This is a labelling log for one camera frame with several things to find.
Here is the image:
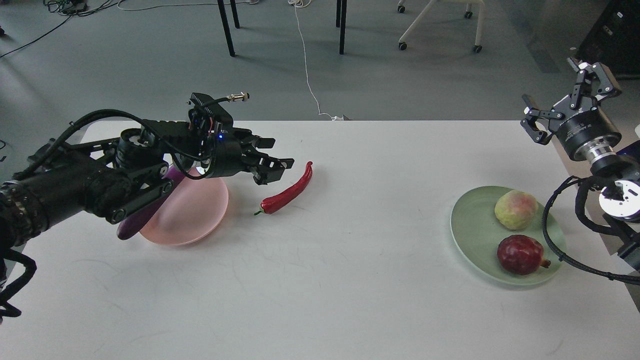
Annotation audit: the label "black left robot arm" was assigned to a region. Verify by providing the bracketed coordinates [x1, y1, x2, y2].
[1, 92, 294, 318]

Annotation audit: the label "black floor cables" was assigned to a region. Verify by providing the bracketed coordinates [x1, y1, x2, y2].
[0, 0, 121, 60]

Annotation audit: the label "pink plate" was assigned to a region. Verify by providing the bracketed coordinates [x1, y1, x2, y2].
[139, 178, 230, 246]

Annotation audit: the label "green plate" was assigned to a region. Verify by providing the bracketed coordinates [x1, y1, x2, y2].
[450, 186, 563, 287]

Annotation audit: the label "white rolling chair base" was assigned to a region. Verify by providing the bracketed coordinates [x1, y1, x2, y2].
[397, 0, 487, 54]

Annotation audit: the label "purple eggplant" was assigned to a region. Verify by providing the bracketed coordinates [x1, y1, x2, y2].
[116, 165, 185, 240]

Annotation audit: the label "red pomegranate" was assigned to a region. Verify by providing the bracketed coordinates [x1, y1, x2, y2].
[496, 234, 551, 276]

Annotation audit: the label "black equipment case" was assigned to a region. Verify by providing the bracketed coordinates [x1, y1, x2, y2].
[576, 0, 640, 79]

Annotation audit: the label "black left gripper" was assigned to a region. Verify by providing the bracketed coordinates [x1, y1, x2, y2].
[199, 127, 295, 185]

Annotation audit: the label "white floor cable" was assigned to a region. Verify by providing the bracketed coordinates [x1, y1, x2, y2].
[287, 0, 345, 122]

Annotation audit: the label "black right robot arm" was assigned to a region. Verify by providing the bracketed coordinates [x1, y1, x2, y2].
[520, 57, 640, 286]

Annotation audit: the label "red chili pepper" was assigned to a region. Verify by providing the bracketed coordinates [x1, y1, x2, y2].
[253, 161, 314, 215]

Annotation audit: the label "black table legs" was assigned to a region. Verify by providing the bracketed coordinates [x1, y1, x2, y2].
[217, 0, 348, 57]

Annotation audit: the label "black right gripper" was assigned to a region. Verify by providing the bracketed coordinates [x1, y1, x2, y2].
[519, 57, 622, 162]

